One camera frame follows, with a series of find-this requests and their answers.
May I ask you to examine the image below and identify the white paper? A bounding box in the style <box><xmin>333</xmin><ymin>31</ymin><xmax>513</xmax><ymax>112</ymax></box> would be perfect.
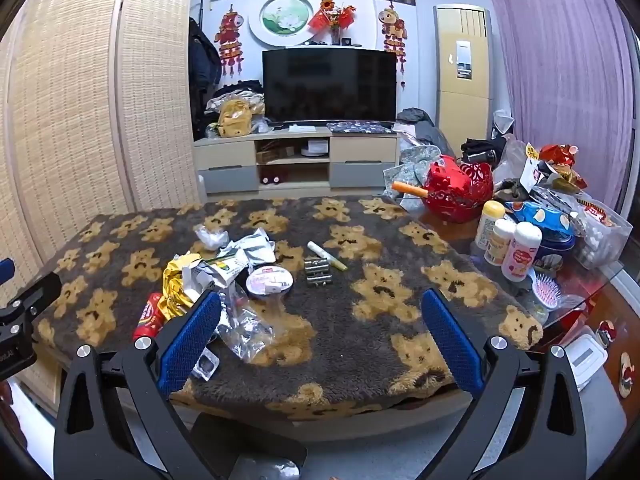
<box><xmin>180</xmin><ymin>267</ymin><xmax>216</xmax><ymax>306</ymax></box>

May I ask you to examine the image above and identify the white bag yellow label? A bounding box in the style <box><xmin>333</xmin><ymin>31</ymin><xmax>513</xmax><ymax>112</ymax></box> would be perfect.
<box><xmin>520</xmin><ymin>142</ymin><xmax>543</xmax><ymax>191</ymax></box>

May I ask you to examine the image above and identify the dark grey bin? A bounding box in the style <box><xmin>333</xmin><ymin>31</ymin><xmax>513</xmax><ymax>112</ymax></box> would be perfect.
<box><xmin>192</xmin><ymin>410</ymin><xmax>307</xmax><ymax>480</ymax></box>

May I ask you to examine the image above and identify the yellow capped white bottle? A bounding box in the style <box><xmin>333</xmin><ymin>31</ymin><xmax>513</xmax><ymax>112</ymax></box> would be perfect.
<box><xmin>474</xmin><ymin>200</ymin><xmax>507</xmax><ymax>251</ymax></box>

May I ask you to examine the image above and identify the red gold gift packaging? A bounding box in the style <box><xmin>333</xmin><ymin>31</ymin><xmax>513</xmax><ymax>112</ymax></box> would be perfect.
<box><xmin>537</xmin><ymin>144</ymin><xmax>586</xmax><ymax>181</ymax></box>

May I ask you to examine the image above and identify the orange tube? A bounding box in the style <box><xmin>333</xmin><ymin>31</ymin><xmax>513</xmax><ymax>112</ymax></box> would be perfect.
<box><xmin>391</xmin><ymin>181</ymin><xmax>431</xmax><ymax>200</ymax></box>

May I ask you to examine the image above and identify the woven folding screen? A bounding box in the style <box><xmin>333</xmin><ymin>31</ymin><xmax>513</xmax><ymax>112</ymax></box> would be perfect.
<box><xmin>0</xmin><ymin>0</ymin><xmax>206</xmax><ymax>411</ymax></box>

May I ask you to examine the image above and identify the teddy bear print blanket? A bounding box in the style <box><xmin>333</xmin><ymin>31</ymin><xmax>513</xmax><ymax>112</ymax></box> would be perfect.
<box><xmin>32</xmin><ymin>196</ymin><xmax>546</xmax><ymax>421</ymax></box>

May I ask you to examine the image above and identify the clear plastic container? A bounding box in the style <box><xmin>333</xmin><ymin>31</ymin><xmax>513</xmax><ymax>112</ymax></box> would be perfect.
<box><xmin>570</xmin><ymin>199</ymin><xmax>632</xmax><ymax>271</ymax></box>

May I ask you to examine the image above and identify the beige grey television stand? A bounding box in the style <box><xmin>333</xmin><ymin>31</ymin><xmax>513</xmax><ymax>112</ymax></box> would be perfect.
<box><xmin>194</xmin><ymin>127</ymin><xmax>401</xmax><ymax>196</ymax></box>

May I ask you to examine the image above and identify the round framed flower picture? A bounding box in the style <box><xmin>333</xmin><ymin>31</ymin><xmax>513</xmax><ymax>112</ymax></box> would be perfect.
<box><xmin>248</xmin><ymin>0</ymin><xmax>321</xmax><ymax>50</ymax></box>

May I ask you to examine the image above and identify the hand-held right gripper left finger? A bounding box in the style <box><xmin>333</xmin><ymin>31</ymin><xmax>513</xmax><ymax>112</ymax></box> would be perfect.
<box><xmin>52</xmin><ymin>290</ymin><xmax>223</xmax><ymax>480</ymax></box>

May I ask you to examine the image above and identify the pink hairbrush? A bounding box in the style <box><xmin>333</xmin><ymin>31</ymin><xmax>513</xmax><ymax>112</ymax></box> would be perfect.
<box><xmin>531</xmin><ymin>267</ymin><xmax>563</xmax><ymax>311</ymax></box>

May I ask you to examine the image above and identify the yellow backpack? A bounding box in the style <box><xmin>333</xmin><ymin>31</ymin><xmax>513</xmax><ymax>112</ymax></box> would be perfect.
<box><xmin>217</xmin><ymin>99</ymin><xmax>253</xmax><ymax>137</ymax></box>

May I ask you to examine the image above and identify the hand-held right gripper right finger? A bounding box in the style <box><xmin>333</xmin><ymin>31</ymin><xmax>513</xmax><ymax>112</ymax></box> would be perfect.
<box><xmin>421</xmin><ymin>287</ymin><xmax>591</xmax><ymax>480</ymax></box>

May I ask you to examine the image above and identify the white gold tube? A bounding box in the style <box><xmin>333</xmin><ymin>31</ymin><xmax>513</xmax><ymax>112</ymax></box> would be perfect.
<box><xmin>307</xmin><ymin>241</ymin><xmax>347</xmax><ymax>273</ymax></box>

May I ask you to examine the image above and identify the white plastic box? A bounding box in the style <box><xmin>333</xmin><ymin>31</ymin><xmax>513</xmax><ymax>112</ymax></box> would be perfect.
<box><xmin>565</xmin><ymin>335</ymin><xmax>608</xmax><ymax>391</ymax></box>

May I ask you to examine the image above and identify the clear plastic bag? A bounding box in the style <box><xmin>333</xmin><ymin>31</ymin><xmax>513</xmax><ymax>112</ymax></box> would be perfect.
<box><xmin>215</xmin><ymin>290</ymin><xmax>276</xmax><ymax>363</ymax></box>

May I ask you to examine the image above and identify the small white bottle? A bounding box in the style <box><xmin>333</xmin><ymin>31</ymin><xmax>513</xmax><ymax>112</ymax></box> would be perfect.
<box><xmin>484</xmin><ymin>219</ymin><xmax>517</xmax><ymax>267</ymax></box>

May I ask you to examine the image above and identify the white bottle pink label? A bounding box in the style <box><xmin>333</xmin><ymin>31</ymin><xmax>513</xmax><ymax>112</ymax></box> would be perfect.
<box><xmin>501</xmin><ymin>221</ymin><xmax>543</xmax><ymax>282</ymax></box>

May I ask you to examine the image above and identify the olive metal cylinder block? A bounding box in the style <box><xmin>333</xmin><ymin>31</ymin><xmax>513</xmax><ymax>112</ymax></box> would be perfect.
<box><xmin>303</xmin><ymin>256</ymin><xmax>332</xmax><ymax>288</ymax></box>

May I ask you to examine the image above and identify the grey floral cloth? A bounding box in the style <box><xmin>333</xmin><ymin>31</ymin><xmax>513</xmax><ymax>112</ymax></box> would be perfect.
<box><xmin>384</xmin><ymin>145</ymin><xmax>441</xmax><ymax>198</ymax></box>

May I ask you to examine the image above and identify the beige standing air conditioner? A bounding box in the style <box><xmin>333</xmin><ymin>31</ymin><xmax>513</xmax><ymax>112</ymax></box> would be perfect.
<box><xmin>433</xmin><ymin>5</ymin><xmax>493</xmax><ymax>146</ymax></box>

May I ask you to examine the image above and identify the red snack packet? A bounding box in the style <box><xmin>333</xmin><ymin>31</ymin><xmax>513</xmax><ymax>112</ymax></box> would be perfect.
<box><xmin>132</xmin><ymin>292</ymin><xmax>168</xmax><ymax>343</ymax></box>

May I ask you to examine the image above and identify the black television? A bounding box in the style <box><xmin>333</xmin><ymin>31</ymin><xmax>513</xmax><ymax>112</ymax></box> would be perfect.
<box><xmin>262</xmin><ymin>49</ymin><xmax>399</xmax><ymax>126</ymax></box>

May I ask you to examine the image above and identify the cartoon slipper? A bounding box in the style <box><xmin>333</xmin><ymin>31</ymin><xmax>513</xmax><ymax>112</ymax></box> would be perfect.
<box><xmin>617</xmin><ymin>352</ymin><xmax>636</xmax><ymax>398</ymax></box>
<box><xmin>597</xmin><ymin>320</ymin><xmax>618</xmax><ymax>351</ymax></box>

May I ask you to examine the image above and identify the black bag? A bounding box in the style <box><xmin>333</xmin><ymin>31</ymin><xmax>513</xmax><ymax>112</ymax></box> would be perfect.
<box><xmin>461</xmin><ymin>137</ymin><xmax>507</xmax><ymax>163</ymax></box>

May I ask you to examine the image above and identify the purple curtain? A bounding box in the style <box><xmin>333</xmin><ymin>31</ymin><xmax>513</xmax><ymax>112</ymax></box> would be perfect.
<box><xmin>482</xmin><ymin>0</ymin><xmax>636</xmax><ymax>221</ymax></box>

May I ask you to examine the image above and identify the dark clothes pile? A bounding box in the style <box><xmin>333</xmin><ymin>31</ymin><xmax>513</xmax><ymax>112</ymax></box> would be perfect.
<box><xmin>397</xmin><ymin>107</ymin><xmax>453</xmax><ymax>146</ymax></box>

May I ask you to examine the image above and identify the red openwork basket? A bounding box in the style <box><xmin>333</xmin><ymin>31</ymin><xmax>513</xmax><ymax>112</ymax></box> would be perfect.
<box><xmin>422</xmin><ymin>156</ymin><xmax>494</xmax><ymax>223</ymax></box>

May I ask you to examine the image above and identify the small clear blister pack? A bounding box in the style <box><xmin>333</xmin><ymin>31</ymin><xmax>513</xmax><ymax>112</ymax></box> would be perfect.
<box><xmin>192</xmin><ymin>350</ymin><xmax>221</xmax><ymax>380</ymax></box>

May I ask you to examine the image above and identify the dark hanging coat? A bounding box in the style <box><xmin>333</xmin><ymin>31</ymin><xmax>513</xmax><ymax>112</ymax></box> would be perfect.
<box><xmin>187</xmin><ymin>16</ymin><xmax>222</xmax><ymax>111</ymax></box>

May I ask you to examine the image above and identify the white round cup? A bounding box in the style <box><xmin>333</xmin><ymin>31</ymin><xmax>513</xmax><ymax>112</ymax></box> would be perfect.
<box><xmin>246</xmin><ymin>266</ymin><xmax>294</xmax><ymax>301</ymax></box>

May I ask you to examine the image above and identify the flower bouquet with red flags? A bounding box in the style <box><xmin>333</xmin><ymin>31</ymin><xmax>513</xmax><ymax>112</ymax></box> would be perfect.
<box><xmin>307</xmin><ymin>0</ymin><xmax>357</xmax><ymax>46</ymax></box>

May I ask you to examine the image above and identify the red hanging ornament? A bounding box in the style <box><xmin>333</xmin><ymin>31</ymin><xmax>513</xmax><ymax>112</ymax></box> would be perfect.
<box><xmin>377</xmin><ymin>2</ymin><xmax>408</xmax><ymax>86</ymax></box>
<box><xmin>215</xmin><ymin>4</ymin><xmax>247</xmax><ymax>81</ymax></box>

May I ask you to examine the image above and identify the gold foil wrapper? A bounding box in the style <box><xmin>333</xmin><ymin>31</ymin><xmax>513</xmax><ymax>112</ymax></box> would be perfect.
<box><xmin>161</xmin><ymin>252</ymin><xmax>203</xmax><ymax>318</ymax></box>

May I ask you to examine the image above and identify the blue snack bag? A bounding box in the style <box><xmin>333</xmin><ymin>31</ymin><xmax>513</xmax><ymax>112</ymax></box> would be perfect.
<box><xmin>505</xmin><ymin>201</ymin><xmax>576</xmax><ymax>263</ymax></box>

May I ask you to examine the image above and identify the white tissue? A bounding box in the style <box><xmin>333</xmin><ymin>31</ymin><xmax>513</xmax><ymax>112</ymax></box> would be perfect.
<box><xmin>194</xmin><ymin>225</ymin><xmax>228</xmax><ymax>251</ymax></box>

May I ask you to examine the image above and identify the dark patterned cloth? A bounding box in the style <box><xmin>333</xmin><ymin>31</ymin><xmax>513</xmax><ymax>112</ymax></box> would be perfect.
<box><xmin>326</xmin><ymin>120</ymin><xmax>396</xmax><ymax>135</ymax></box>

